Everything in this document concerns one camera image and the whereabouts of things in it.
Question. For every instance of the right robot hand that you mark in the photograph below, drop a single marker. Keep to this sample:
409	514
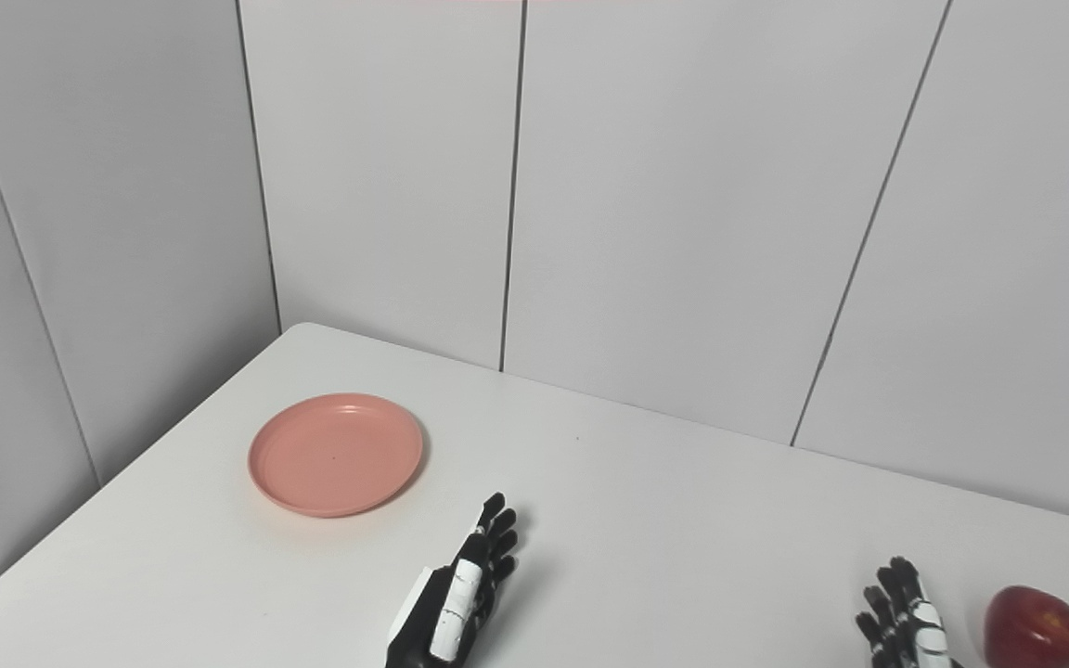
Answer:
908	620

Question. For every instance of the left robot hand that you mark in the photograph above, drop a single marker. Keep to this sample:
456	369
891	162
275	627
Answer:
456	594

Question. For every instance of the red apple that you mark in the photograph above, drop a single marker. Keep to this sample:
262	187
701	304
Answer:
1037	629

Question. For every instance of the pink plate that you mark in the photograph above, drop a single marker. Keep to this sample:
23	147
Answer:
337	454

